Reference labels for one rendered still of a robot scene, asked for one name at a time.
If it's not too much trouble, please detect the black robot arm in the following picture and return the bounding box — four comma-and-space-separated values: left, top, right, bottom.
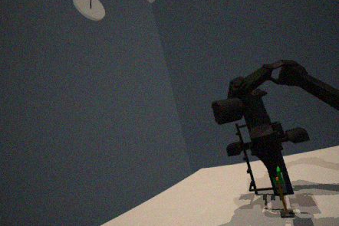
212, 60, 339, 151

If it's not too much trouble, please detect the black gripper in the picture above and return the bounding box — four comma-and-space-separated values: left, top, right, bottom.
226, 113, 310, 178

